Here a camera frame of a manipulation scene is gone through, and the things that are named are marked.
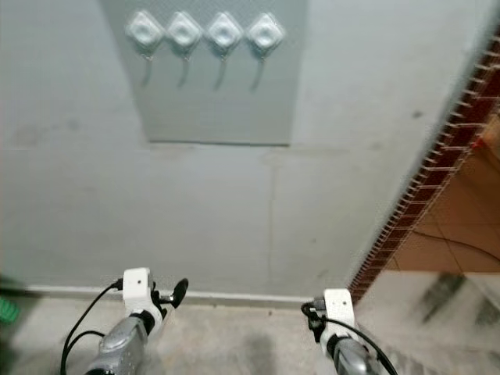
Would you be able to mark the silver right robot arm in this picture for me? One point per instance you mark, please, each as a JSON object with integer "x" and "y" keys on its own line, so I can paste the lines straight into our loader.
{"x": 353, "y": 359}

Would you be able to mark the white square adhesive hook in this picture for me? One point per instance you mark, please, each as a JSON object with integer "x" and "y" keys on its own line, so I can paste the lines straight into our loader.
{"x": 266, "y": 34}
{"x": 225, "y": 33}
{"x": 145, "y": 31}
{"x": 185, "y": 31}

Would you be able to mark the green plastic stool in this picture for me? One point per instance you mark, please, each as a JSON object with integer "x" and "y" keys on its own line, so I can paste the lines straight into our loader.
{"x": 8, "y": 310}

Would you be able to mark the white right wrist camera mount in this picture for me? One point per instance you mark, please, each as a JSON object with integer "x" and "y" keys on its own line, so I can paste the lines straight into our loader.
{"x": 339, "y": 309}

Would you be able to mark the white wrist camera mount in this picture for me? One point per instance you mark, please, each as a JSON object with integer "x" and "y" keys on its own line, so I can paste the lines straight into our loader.
{"x": 138, "y": 287}
{"x": 339, "y": 309}

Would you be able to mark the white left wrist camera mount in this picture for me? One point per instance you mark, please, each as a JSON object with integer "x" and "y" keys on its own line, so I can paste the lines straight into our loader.
{"x": 138, "y": 287}

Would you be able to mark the grey wall panel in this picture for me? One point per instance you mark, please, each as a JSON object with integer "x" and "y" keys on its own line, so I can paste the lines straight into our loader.
{"x": 219, "y": 109}

